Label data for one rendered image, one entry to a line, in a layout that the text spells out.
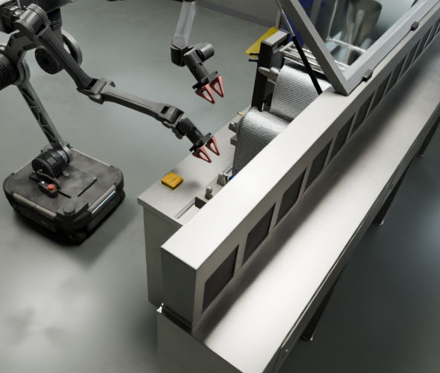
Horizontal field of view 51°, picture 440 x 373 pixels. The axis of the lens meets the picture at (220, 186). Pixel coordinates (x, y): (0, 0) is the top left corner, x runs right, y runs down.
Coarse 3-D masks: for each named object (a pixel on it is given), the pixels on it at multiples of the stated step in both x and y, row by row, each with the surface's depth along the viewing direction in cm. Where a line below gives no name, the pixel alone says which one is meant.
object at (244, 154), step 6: (240, 144) 176; (240, 150) 178; (246, 150) 176; (252, 150) 174; (240, 156) 180; (246, 156) 178; (252, 156) 176; (240, 162) 182; (246, 162) 180; (234, 168) 186; (240, 168) 184; (234, 174) 188
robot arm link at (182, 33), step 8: (184, 0) 196; (192, 0) 196; (184, 8) 194; (192, 8) 194; (184, 16) 190; (192, 16) 192; (184, 24) 186; (176, 32) 182; (184, 32) 182; (176, 40) 177; (184, 40) 177; (176, 48) 173; (176, 56) 175
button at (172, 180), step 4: (172, 172) 202; (168, 176) 200; (172, 176) 200; (176, 176) 200; (164, 180) 198; (168, 180) 198; (172, 180) 198; (176, 180) 199; (180, 180) 199; (164, 184) 198; (168, 184) 197; (172, 184) 196; (176, 184) 197; (180, 184) 200; (172, 188) 197
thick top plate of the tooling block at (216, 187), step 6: (228, 180) 186; (210, 186) 182; (216, 186) 183; (222, 186) 183; (204, 192) 180; (216, 192) 180; (198, 198) 178; (204, 198) 178; (198, 204) 180; (204, 204) 178
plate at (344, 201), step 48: (432, 48) 193; (432, 96) 166; (384, 144) 144; (336, 192) 127; (384, 192) 140; (288, 240) 114; (336, 240) 115; (240, 288) 103; (288, 288) 104; (192, 336) 94; (240, 336) 95; (288, 336) 99
